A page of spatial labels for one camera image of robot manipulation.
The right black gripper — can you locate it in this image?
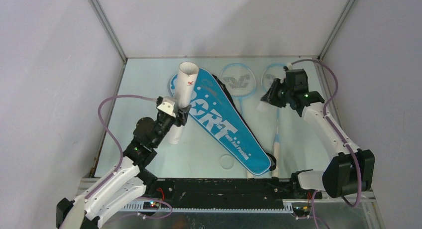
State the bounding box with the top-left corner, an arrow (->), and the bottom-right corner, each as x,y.
260,78 -> 293,108

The shuttlecock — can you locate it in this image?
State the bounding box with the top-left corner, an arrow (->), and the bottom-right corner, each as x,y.
257,101 -> 272,113

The white shuttlecock tube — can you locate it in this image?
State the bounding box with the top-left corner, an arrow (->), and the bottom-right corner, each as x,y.
169,62 -> 200,145

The clear plastic tube lid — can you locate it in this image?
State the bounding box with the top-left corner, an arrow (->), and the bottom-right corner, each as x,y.
219,154 -> 234,170

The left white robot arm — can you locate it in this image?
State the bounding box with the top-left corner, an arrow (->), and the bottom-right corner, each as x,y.
56,99 -> 191,229

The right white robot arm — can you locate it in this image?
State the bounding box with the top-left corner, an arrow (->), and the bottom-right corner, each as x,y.
260,68 -> 375,198

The right blue badminton racket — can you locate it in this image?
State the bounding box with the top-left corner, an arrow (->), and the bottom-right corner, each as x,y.
261,63 -> 294,178

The blue badminton racket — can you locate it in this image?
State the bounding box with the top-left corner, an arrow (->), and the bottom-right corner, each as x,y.
219,63 -> 257,179
261,63 -> 294,178

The left blue badminton racket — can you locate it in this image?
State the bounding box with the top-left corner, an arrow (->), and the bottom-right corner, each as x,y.
219,63 -> 257,179

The blue racket cover bag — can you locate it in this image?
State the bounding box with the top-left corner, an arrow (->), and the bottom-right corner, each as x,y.
190,68 -> 277,176

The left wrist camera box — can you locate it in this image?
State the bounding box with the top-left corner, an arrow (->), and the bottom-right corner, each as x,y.
156,97 -> 177,117

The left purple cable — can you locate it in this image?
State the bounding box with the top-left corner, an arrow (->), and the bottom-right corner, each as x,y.
84,95 -> 159,202

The purple cable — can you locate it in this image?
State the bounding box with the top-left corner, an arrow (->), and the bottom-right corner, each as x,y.
290,58 -> 363,229
84,95 -> 159,202

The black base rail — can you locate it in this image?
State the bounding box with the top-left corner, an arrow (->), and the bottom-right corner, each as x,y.
145,178 -> 312,210

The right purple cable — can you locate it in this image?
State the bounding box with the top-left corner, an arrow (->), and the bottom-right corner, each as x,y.
290,58 -> 363,229

